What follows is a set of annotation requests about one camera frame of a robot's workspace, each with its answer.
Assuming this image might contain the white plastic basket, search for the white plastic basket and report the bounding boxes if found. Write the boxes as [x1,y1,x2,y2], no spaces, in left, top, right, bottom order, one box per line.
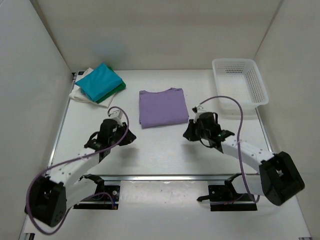
[212,58,269,112]

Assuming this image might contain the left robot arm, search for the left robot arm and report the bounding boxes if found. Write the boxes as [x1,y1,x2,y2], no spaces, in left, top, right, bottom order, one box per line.
[25,118,136,228]

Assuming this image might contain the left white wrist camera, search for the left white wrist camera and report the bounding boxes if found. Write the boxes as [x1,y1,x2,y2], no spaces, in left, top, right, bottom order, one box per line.
[108,110,123,126]

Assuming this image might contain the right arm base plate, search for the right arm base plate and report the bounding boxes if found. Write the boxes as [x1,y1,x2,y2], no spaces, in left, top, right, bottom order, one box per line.
[196,173,258,212]

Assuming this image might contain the green folded t shirt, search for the green folded t shirt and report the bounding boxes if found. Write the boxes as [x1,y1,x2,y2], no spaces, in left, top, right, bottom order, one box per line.
[92,63,126,103]

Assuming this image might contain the teal folded t shirt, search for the teal folded t shirt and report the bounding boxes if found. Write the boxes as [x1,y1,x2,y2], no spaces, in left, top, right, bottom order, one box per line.
[75,63,126,104]

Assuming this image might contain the purple t shirt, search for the purple t shirt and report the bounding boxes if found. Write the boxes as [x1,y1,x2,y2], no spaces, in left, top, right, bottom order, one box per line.
[139,87,189,129]

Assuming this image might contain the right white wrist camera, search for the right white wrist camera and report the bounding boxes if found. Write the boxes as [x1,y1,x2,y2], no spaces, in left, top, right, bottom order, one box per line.
[192,105,207,121]

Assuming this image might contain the white folded t shirt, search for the white folded t shirt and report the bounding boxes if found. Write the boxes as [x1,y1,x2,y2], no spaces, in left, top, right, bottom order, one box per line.
[69,68,115,109]

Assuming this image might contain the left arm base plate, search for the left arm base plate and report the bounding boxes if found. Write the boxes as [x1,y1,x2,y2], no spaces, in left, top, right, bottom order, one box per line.
[73,174,121,210]

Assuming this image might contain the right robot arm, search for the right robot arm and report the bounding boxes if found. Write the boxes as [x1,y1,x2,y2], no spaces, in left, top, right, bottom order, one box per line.
[183,112,305,206]

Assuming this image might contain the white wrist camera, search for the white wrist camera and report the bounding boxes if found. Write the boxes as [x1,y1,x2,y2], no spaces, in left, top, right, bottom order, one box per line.
[192,105,207,121]
[108,110,123,126]

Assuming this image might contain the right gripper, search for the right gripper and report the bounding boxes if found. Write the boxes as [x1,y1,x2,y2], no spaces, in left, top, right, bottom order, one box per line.
[183,119,210,143]

